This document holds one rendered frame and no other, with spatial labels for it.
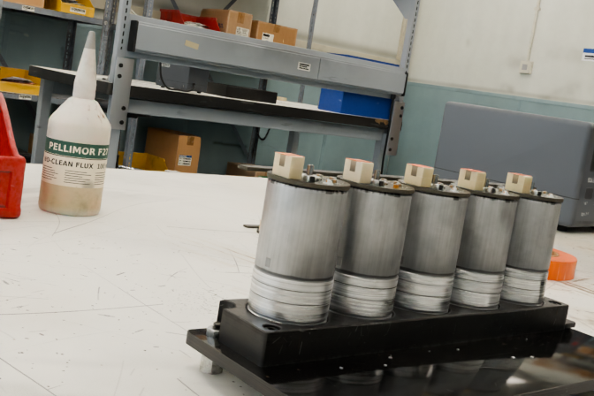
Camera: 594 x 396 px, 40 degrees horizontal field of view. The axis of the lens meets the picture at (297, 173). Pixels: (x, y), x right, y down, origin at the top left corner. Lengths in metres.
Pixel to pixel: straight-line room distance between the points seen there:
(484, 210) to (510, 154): 0.46
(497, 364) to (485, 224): 0.05
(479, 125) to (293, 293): 0.55
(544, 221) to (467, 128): 0.47
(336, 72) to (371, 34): 3.08
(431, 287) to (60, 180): 0.24
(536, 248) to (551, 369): 0.05
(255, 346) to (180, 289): 0.11
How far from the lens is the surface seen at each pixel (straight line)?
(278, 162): 0.23
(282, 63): 3.04
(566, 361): 0.30
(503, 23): 6.03
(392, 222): 0.25
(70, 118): 0.45
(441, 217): 0.27
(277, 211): 0.23
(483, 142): 0.76
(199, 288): 0.34
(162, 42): 2.76
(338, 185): 0.23
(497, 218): 0.29
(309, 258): 0.23
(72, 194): 0.45
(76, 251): 0.38
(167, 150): 4.92
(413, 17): 3.55
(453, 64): 6.24
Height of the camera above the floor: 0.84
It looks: 6 degrees down
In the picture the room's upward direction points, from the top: 9 degrees clockwise
